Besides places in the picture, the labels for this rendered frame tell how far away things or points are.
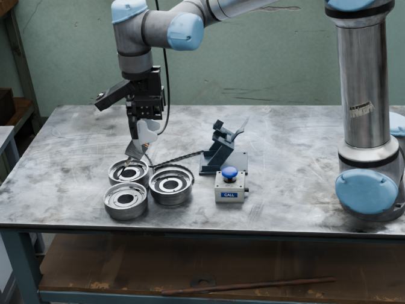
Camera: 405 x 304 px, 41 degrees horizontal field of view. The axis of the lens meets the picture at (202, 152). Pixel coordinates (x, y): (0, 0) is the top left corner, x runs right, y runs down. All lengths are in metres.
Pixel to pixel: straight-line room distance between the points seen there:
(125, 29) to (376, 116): 0.53
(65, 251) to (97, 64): 1.61
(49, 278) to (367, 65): 1.02
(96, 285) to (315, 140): 0.72
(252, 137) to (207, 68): 1.42
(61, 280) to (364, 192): 0.86
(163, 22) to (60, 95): 2.16
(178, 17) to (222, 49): 1.80
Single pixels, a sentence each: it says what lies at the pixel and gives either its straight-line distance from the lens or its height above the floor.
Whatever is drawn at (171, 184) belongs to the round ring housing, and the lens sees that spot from 1.38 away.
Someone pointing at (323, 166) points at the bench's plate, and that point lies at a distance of 1.46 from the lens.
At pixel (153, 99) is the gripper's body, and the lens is 1.23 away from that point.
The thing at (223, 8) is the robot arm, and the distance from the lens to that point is 1.19.
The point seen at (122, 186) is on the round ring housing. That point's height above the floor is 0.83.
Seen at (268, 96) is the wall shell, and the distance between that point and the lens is 3.01.
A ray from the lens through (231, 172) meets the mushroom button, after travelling 1.30.
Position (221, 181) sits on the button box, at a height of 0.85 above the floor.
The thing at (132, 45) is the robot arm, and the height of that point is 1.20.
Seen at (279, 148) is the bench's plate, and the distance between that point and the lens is 1.53.
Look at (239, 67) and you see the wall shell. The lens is 2.94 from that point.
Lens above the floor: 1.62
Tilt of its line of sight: 33 degrees down
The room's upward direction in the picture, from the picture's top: 4 degrees counter-clockwise
